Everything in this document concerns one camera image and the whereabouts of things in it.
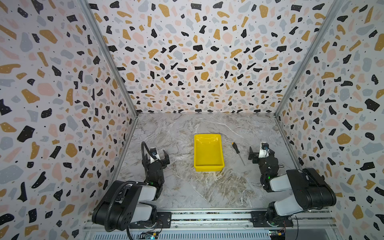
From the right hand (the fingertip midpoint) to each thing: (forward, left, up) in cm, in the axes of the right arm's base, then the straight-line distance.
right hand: (258, 144), depth 89 cm
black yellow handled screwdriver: (+1, +10, -12) cm, 15 cm away
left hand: (-6, +61, +1) cm, 61 cm away
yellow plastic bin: (-3, +30, -9) cm, 31 cm away
